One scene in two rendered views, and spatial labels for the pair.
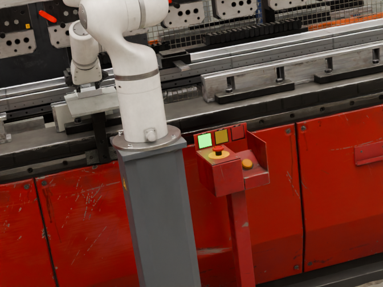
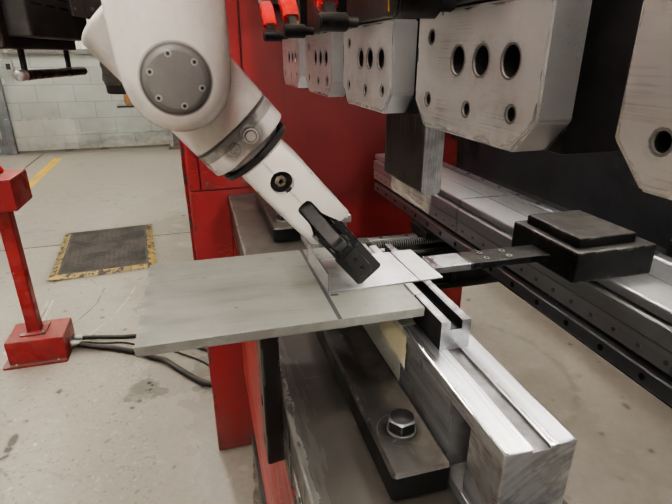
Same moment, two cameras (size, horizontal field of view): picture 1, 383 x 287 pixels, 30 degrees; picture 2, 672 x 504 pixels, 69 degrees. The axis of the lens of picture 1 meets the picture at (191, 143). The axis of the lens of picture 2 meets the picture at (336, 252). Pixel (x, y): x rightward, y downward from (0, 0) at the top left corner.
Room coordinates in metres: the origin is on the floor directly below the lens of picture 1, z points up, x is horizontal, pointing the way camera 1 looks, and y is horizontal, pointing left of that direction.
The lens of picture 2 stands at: (2.40, -0.16, 1.22)
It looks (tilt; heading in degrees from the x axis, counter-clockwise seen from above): 22 degrees down; 87
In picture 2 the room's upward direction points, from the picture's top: straight up
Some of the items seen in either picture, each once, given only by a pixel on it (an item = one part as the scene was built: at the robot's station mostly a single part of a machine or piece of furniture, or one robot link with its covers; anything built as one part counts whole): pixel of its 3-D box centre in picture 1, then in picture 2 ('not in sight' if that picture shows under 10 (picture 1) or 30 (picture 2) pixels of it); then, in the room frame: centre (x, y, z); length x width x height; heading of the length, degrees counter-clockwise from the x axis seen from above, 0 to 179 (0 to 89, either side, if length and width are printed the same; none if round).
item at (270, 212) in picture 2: not in sight; (275, 213); (2.32, 0.92, 0.89); 0.30 x 0.05 x 0.03; 102
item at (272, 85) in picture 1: (255, 91); not in sight; (2.58, -0.26, 0.89); 0.30 x 0.05 x 0.03; 102
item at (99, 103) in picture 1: (93, 101); (274, 288); (2.36, 0.31, 1.00); 0.26 x 0.18 x 0.01; 12
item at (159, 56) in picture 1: (177, 60); not in sight; (2.74, 0.01, 1.01); 0.26 x 0.12 x 0.05; 12
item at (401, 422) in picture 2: not in sight; (401, 422); (2.48, 0.19, 0.91); 0.03 x 0.03 x 0.02
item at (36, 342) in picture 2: not in sight; (19, 267); (1.20, 1.74, 0.41); 0.25 x 0.20 x 0.83; 12
